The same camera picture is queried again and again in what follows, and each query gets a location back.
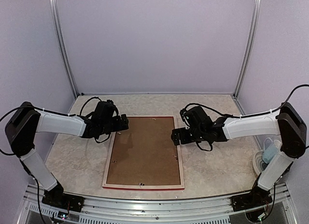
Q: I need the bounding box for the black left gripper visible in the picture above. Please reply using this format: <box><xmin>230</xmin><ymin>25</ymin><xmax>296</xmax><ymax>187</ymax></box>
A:
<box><xmin>100</xmin><ymin>114</ymin><xmax>128</xmax><ymax>135</ymax></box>

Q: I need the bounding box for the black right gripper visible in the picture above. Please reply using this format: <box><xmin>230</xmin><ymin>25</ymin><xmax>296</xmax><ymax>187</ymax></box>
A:
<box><xmin>171</xmin><ymin>127</ymin><xmax>206</xmax><ymax>145</ymax></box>

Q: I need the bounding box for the brown backing board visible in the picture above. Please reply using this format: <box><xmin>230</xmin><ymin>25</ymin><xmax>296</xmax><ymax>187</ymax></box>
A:
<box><xmin>106</xmin><ymin>117</ymin><xmax>181</xmax><ymax>186</ymax></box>

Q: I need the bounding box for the red wooden picture frame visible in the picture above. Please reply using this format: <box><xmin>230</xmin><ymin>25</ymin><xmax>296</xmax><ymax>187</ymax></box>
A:
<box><xmin>102</xmin><ymin>115</ymin><xmax>186</xmax><ymax>191</ymax></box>

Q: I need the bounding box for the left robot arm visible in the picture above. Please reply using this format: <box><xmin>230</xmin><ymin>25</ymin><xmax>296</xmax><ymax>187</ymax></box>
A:
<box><xmin>4</xmin><ymin>100</ymin><xmax>129</xmax><ymax>207</ymax></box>

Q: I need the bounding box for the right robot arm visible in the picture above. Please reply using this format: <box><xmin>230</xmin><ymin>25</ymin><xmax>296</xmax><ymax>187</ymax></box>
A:
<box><xmin>171</xmin><ymin>102</ymin><xmax>307</xmax><ymax>211</ymax></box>

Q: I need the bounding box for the white plate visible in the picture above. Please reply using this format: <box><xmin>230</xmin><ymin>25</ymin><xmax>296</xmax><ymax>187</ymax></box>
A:
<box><xmin>252</xmin><ymin>151</ymin><xmax>273</xmax><ymax>176</ymax></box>

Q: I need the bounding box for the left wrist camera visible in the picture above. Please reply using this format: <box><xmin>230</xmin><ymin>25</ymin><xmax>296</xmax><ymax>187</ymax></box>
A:
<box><xmin>91</xmin><ymin>99</ymin><xmax>119</xmax><ymax>125</ymax></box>

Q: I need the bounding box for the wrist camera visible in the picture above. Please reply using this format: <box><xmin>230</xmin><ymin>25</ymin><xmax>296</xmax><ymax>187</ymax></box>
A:
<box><xmin>180</xmin><ymin>106</ymin><xmax>213</xmax><ymax>132</ymax></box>
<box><xmin>91</xmin><ymin>99</ymin><xmax>119</xmax><ymax>125</ymax></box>

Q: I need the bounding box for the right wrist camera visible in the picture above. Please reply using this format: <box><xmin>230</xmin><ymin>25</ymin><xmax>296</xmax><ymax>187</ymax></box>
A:
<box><xmin>180</xmin><ymin>106</ymin><xmax>213</xmax><ymax>132</ymax></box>

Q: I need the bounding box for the back aluminium rail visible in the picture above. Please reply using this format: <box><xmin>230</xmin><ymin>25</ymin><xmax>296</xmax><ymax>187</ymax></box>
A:
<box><xmin>78</xmin><ymin>92</ymin><xmax>234</xmax><ymax>97</ymax></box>

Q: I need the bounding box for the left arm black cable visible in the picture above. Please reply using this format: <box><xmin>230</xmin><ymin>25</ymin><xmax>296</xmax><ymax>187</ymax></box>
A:
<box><xmin>0</xmin><ymin>96</ymin><xmax>102</xmax><ymax>156</ymax></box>

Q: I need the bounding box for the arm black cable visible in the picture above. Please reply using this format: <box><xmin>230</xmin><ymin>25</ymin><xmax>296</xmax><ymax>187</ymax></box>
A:
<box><xmin>188</xmin><ymin>84</ymin><xmax>309</xmax><ymax>118</ymax></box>
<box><xmin>0</xmin><ymin>96</ymin><xmax>102</xmax><ymax>156</ymax></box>

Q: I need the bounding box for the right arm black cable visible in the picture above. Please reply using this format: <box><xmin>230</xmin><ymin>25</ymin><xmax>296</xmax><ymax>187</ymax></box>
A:
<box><xmin>188</xmin><ymin>84</ymin><xmax>309</xmax><ymax>118</ymax></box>

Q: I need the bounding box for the front aluminium rail base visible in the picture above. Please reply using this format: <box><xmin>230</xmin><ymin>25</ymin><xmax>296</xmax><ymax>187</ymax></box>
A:
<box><xmin>16</xmin><ymin>182</ymin><xmax>297</xmax><ymax>224</ymax></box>

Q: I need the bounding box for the left aluminium corner post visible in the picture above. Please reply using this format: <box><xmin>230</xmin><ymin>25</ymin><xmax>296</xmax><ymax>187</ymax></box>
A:
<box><xmin>49</xmin><ymin>0</ymin><xmax>79</xmax><ymax>98</ymax></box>

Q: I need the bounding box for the aluminium corner post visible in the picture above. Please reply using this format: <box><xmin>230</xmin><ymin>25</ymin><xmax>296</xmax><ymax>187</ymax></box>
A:
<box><xmin>49</xmin><ymin>0</ymin><xmax>79</xmax><ymax>98</ymax></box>
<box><xmin>233</xmin><ymin>0</ymin><xmax>262</xmax><ymax>99</ymax></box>

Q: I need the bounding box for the right aluminium corner post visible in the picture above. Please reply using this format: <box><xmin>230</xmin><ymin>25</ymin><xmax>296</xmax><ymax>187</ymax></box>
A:
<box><xmin>233</xmin><ymin>0</ymin><xmax>262</xmax><ymax>99</ymax></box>

